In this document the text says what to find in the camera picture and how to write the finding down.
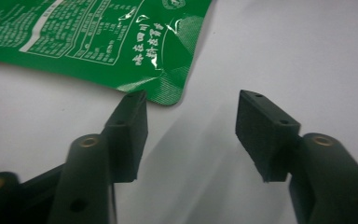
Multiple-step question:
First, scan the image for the green snack packet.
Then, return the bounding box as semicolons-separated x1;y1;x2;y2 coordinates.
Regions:
0;0;214;106

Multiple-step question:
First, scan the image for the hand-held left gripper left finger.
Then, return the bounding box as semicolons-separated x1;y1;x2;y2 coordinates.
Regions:
46;89;149;224

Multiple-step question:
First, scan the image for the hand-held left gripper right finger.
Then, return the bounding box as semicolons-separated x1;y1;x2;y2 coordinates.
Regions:
235;89;358;224

